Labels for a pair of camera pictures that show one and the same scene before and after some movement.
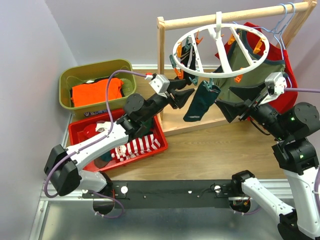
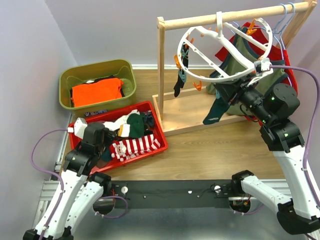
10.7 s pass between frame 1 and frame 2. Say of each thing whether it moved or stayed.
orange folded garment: stayed
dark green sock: moved
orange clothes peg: moved
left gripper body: moved
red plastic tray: stayed
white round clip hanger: moved
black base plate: stayed
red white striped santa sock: stayed
